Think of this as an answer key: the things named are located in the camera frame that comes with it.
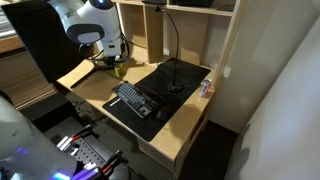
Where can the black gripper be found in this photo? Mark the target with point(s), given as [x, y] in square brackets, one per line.
[113, 51]

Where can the yellow green drink can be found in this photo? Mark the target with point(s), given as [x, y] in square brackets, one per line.
[120, 71]

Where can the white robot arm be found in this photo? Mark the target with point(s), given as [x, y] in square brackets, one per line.
[24, 149]

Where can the light wooden desk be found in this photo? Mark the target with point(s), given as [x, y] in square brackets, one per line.
[171, 144]

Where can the large black desk mat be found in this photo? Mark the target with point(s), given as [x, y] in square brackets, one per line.
[175, 80]

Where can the red white soda can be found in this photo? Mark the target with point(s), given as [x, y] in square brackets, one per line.
[204, 88]

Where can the black mechanical keyboard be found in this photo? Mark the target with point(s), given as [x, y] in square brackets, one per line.
[135, 99]

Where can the dark red wrist rest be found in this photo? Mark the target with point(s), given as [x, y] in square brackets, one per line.
[163, 103]

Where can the black red clamp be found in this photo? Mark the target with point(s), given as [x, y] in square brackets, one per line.
[87, 130]
[108, 168]

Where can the black computer mouse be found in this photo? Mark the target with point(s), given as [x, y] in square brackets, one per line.
[162, 115]

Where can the black computer monitor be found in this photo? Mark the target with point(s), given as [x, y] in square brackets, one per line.
[39, 27]

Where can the wooden shelf hutch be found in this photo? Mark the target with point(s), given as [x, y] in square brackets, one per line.
[182, 30]

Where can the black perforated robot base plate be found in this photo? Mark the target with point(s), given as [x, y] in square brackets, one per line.
[88, 152]

